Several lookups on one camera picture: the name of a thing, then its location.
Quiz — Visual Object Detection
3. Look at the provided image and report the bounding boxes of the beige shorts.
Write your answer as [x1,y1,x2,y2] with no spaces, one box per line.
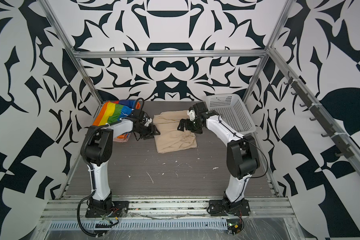
[153,110,197,154]

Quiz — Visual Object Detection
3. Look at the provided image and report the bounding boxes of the rainbow coloured shorts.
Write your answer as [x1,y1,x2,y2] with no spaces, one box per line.
[85,100,141,141]

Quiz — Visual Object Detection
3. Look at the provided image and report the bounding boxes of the pink shorts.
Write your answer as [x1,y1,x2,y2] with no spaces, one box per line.
[113,133,131,143]

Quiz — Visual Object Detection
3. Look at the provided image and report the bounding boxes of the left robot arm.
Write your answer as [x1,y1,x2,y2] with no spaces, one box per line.
[80,110,161,209]

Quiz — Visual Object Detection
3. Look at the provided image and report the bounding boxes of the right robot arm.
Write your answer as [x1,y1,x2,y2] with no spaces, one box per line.
[177,102,260,204]

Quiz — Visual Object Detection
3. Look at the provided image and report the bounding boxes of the white plastic basket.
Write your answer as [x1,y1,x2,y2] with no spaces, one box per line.
[205,94,256,135]

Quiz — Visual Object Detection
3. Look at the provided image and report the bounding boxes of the small electronics board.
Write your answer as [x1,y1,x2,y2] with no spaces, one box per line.
[227,219,244,235]

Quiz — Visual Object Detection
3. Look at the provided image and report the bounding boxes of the black corrugated cable conduit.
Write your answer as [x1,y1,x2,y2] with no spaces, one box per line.
[76,97,146,238]

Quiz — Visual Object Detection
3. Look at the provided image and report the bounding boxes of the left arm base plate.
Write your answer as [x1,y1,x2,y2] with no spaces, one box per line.
[85,200,130,218]

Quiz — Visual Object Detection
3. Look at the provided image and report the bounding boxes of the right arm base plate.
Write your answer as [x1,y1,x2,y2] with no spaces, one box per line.
[207,199,251,216]

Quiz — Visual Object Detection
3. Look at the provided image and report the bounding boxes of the white slotted cable duct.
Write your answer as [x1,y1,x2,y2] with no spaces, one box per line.
[47,218,229,231]

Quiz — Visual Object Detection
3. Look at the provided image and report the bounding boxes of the black hook rail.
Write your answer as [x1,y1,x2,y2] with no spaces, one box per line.
[286,71,355,159]

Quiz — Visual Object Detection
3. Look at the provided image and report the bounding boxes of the aluminium frame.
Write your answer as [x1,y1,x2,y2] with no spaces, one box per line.
[35,0,360,240]

